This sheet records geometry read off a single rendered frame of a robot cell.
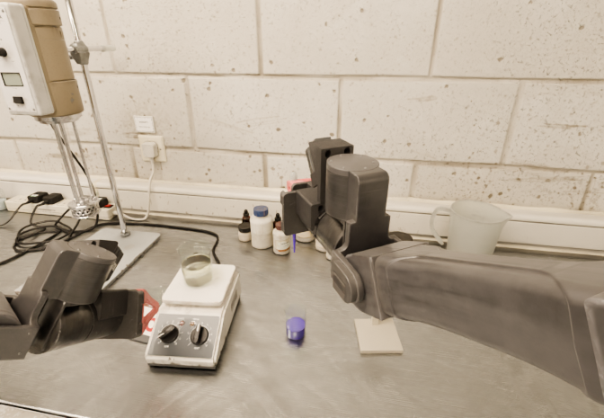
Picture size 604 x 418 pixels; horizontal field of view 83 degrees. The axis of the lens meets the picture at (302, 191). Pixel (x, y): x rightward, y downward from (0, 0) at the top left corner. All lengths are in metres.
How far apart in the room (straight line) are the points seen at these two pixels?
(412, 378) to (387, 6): 0.81
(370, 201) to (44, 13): 0.74
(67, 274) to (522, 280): 0.45
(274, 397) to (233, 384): 0.08
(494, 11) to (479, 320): 0.83
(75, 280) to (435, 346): 0.61
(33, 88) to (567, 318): 0.85
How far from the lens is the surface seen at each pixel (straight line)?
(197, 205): 1.15
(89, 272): 0.48
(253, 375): 0.69
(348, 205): 0.36
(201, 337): 0.69
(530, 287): 0.22
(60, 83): 0.89
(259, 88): 1.01
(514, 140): 1.06
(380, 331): 0.75
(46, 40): 0.89
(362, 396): 0.66
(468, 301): 0.25
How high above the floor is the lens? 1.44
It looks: 24 degrees down
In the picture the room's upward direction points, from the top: straight up
